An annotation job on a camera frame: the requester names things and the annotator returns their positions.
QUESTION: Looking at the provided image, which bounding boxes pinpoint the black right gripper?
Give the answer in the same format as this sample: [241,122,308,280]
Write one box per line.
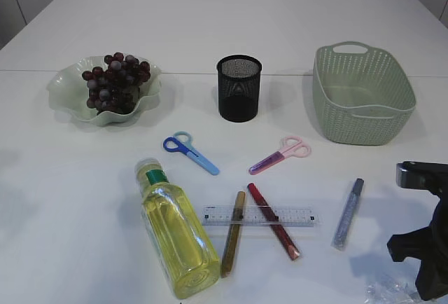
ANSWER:
[386,195,448,302]

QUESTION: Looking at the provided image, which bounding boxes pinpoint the clear plastic sheet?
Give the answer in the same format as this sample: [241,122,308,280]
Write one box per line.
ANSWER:
[363,275,421,304]

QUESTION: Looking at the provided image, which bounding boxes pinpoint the pink safety scissors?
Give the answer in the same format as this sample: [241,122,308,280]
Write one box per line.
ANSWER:
[248,136,312,175]

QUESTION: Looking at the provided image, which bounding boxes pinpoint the yellow tea plastic bottle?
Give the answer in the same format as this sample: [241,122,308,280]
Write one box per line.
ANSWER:
[135,158,221,299]

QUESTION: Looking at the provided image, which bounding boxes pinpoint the purple artificial grape bunch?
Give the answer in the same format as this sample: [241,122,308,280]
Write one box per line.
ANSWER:
[81,52,151,115]

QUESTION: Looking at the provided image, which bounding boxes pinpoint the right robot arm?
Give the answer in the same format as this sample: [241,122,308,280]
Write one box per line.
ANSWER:
[387,161,447,301]

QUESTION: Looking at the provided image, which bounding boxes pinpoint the silver glitter pen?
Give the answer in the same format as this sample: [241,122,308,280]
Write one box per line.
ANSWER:
[331,178,364,251]

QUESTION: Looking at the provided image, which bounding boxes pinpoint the red glitter pen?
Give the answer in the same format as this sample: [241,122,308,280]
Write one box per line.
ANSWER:
[247,183,301,261]

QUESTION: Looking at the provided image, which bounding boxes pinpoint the green plastic woven basket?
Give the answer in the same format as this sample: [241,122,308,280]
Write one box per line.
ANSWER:
[312,41,417,146]

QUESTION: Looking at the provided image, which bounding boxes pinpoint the gold glitter pen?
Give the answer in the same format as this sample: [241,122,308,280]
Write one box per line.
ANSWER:
[220,191,246,278]

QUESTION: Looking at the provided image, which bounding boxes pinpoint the clear plastic ruler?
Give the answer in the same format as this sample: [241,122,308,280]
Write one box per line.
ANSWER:
[199,205,319,228]

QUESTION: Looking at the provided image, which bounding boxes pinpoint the black mesh pen holder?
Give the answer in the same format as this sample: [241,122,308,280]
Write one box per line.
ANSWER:
[216,55,262,123]

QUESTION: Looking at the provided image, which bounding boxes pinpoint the blue safety scissors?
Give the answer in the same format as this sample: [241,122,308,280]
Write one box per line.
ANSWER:
[162,131,220,176]

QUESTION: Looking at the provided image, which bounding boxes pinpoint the green wavy glass bowl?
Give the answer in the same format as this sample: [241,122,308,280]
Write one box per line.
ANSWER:
[47,55,162,127]

